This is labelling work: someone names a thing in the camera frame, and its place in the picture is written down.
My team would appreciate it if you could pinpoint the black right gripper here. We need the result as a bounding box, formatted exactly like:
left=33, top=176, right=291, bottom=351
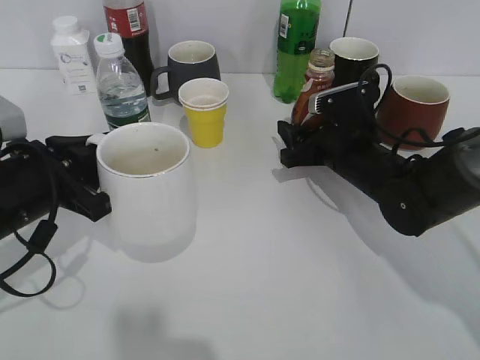
left=277, top=115, right=431, bottom=236

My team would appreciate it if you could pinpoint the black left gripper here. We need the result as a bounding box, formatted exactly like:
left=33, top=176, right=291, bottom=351
left=1, top=134, right=112, bottom=238

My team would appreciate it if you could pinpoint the white ceramic mug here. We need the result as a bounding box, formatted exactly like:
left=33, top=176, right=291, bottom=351
left=86, top=122, right=198, bottom=263

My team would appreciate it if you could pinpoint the brown Nescafe coffee bottle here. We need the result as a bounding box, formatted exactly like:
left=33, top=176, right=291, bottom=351
left=291, top=49, right=335, bottom=131

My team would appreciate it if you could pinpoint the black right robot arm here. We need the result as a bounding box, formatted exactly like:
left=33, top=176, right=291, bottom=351
left=277, top=115, right=479, bottom=236

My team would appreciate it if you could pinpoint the yellow paper cup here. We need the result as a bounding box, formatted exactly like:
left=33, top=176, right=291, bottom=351
left=178, top=78, right=230, bottom=149

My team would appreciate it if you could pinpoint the red-brown ceramic cup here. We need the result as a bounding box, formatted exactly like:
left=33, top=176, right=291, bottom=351
left=377, top=76, right=450, bottom=140

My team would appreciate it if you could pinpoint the clear water bottle green label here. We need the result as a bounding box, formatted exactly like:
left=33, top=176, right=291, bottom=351
left=94, top=32, right=151, bottom=130

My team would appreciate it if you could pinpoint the black mug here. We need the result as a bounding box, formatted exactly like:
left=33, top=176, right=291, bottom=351
left=329, top=37, right=380, bottom=99

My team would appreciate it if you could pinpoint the green soda bottle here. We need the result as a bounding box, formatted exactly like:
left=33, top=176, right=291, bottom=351
left=273, top=0, right=321, bottom=104

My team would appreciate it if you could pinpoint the white yogurt bottle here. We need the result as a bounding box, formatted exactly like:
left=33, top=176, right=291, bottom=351
left=50, top=16, right=97, bottom=95

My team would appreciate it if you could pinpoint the dark grey mug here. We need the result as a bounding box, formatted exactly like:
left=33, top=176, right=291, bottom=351
left=150, top=40, right=221, bottom=102

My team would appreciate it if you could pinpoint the cola bottle red label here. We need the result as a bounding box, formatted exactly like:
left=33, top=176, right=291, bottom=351
left=103, top=1, right=154, bottom=97

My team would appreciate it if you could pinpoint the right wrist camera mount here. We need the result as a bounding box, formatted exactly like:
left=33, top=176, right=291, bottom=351
left=307, top=80, right=371, bottom=127

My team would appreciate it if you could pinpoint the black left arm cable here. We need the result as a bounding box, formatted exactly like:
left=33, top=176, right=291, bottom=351
left=0, top=142, right=59, bottom=297

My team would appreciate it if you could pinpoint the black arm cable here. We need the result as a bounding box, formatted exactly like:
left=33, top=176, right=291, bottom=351
left=0, top=142, right=59, bottom=297
left=358, top=63, right=466, bottom=155

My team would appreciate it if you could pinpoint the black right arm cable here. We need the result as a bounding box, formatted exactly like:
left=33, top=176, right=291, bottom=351
left=358, top=63, right=466, bottom=155

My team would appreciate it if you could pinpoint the black wall cable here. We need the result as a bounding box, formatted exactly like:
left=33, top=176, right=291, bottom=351
left=343, top=0, right=356, bottom=38

